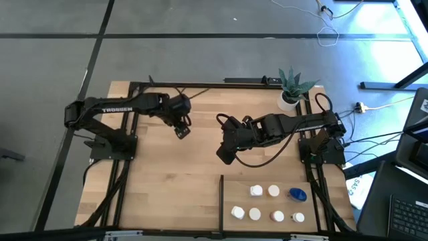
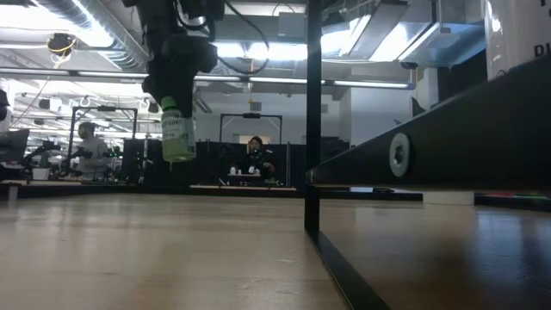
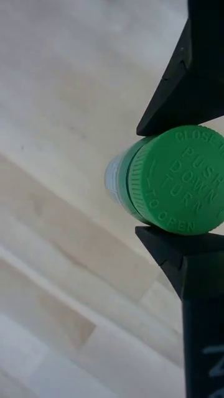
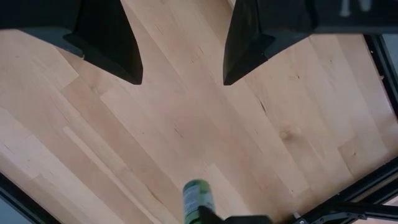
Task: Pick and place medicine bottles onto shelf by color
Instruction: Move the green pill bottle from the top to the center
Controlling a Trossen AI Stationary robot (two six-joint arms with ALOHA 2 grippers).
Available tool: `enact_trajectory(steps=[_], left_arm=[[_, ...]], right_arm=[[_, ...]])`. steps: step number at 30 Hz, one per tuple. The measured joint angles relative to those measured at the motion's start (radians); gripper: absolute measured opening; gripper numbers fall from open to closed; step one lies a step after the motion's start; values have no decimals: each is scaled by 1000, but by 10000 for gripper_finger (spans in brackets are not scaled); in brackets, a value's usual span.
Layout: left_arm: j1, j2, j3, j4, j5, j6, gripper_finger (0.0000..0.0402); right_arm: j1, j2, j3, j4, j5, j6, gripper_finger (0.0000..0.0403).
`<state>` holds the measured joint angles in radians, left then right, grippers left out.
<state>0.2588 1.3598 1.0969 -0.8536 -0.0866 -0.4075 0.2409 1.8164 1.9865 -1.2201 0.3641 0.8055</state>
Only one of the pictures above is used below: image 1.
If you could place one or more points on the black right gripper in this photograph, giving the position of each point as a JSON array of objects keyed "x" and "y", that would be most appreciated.
[{"x": 237, "y": 135}]

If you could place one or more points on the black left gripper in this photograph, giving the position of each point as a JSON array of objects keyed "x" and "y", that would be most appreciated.
[{"x": 180, "y": 110}]

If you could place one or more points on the tall white bottle grey label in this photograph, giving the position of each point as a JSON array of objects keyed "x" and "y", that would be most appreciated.
[{"x": 256, "y": 190}]

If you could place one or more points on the orange bottle white cap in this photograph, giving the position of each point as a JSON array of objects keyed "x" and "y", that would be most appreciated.
[{"x": 273, "y": 190}]

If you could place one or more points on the white bottle blue label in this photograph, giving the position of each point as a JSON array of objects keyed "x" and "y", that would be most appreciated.
[{"x": 237, "y": 212}]

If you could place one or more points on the blue Tums bottle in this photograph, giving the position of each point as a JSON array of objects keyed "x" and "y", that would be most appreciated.
[{"x": 297, "y": 195}]

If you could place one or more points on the red bottle white cap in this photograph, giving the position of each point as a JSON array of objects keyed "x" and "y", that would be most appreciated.
[{"x": 277, "y": 216}]

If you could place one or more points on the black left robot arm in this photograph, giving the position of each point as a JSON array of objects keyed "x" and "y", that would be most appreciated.
[{"x": 117, "y": 108}]

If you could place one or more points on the succulent plant in white pot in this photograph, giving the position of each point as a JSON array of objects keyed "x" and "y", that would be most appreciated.
[{"x": 291, "y": 90}]

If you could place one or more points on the beige power adapter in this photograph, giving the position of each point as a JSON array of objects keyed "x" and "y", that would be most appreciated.
[{"x": 360, "y": 107}]

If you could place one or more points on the black desk foot bar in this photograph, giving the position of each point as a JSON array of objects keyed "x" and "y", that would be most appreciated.
[{"x": 368, "y": 166}]

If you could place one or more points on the black desk surface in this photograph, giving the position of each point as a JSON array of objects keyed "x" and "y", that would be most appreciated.
[{"x": 378, "y": 201}]

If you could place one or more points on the black floor stand foot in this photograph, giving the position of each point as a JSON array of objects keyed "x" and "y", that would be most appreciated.
[{"x": 10, "y": 154}]

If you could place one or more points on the dark grey computer equipment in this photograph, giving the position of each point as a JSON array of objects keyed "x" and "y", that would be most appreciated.
[{"x": 414, "y": 147}]

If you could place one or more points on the black laptop keyboard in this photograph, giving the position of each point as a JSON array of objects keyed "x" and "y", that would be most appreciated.
[{"x": 408, "y": 217}]

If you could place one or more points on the black rig front beam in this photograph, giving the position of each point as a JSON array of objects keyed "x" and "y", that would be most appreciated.
[{"x": 33, "y": 237}]

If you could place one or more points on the black aluminium table frame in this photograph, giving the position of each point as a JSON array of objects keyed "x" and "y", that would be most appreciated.
[{"x": 234, "y": 85}]

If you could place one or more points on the black bracket bar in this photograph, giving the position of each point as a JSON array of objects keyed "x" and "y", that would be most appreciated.
[{"x": 244, "y": 80}]

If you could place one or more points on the silver metal bracket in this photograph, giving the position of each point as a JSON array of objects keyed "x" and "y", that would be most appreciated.
[
  {"x": 123, "y": 233},
  {"x": 307, "y": 237}
]

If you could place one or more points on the black desk leg frame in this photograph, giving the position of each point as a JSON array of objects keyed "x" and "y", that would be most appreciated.
[{"x": 384, "y": 86}]

